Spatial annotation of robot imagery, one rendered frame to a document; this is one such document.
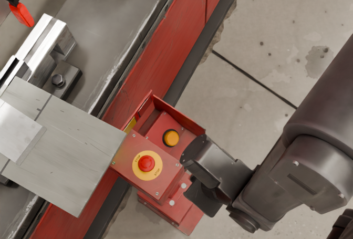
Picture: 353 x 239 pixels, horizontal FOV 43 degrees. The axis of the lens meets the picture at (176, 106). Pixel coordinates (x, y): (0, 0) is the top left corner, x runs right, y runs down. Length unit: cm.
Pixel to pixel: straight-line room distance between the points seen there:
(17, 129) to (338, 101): 76
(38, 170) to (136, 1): 49
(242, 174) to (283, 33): 152
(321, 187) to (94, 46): 90
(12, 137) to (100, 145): 17
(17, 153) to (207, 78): 122
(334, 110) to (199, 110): 171
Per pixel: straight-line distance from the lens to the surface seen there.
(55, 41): 102
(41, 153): 90
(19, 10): 78
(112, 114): 119
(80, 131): 90
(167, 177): 107
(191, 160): 64
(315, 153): 23
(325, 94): 24
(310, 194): 27
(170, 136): 114
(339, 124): 23
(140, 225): 185
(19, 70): 98
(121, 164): 109
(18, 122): 94
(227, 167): 64
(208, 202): 77
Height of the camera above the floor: 184
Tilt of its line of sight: 71 degrees down
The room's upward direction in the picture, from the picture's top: 6 degrees counter-clockwise
